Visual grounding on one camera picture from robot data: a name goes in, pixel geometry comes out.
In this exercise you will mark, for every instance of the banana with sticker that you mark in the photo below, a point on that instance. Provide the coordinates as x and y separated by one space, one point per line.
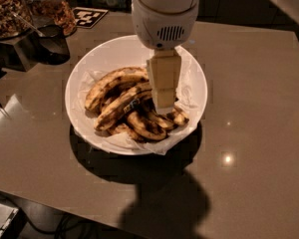
118 108

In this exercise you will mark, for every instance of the glass jar of cashews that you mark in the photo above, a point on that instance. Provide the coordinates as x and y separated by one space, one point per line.
6 10

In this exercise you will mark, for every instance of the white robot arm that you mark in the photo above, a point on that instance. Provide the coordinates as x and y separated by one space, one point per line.
162 25

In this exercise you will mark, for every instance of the middle small banana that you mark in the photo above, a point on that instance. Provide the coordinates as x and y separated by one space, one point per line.
164 123

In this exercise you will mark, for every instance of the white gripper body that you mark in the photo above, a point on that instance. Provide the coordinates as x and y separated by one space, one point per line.
160 27

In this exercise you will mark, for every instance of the spotted banana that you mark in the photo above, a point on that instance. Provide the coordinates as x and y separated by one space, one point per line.
112 79
145 127

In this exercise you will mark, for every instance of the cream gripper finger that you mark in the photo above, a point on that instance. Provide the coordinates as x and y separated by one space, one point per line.
163 71

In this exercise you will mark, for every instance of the white paper towel liner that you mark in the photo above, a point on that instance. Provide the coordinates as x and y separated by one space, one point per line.
189 83

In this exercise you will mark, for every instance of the small banana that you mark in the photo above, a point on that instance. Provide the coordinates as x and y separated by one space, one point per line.
178 116
164 123

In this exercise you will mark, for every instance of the white bowl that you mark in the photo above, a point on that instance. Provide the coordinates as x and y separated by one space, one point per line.
116 52

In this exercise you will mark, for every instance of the dark stand block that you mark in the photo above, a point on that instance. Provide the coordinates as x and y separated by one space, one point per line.
18 53

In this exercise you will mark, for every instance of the lower spotted banana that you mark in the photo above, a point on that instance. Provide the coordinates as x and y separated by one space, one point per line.
145 127

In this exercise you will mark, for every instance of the black white marker tag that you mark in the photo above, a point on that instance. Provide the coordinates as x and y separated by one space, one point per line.
88 17

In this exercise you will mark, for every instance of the glass jar of granola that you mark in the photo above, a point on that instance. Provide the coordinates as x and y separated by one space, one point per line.
59 11

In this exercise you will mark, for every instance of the right small banana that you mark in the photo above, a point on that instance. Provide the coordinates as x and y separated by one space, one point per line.
178 116

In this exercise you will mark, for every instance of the bottom dark banana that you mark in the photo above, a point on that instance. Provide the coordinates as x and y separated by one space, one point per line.
121 128

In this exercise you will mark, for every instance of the top spotted banana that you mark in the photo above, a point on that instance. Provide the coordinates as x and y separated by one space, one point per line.
112 79

